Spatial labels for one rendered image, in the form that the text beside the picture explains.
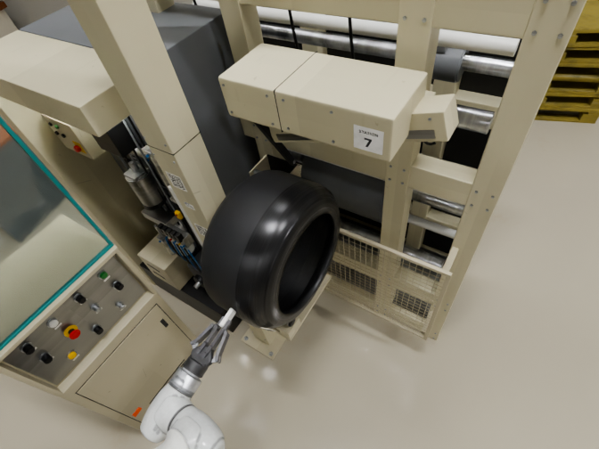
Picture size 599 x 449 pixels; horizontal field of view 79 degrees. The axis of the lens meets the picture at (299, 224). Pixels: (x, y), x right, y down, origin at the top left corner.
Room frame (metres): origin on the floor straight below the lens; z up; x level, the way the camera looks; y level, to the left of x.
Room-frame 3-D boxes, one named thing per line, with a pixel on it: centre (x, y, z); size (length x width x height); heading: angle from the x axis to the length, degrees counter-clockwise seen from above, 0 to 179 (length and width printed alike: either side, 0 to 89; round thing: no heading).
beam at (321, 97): (1.05, -0.14, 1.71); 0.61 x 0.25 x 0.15; 49
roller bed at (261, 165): (1.33, 0.07, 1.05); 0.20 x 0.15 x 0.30; 49
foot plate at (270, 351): (1.05, 0.36, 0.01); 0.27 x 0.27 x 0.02; 49
